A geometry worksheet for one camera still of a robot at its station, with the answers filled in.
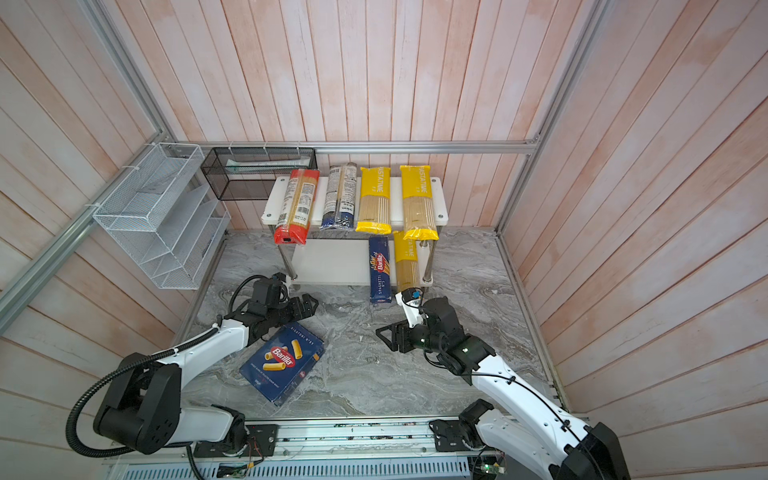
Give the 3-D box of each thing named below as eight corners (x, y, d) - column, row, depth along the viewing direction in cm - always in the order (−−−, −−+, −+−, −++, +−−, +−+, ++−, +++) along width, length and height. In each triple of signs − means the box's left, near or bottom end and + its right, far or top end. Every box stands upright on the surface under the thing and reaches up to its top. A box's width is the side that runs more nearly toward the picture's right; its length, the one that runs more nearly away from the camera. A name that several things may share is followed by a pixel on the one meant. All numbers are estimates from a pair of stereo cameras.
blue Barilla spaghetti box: (368, 314, 99) (367, 297, 90) (370, 254, 116) (369, 235, 107) (391, 314, 99) (392, 297, 90) (389, 254, 116) (390, 235, 107)
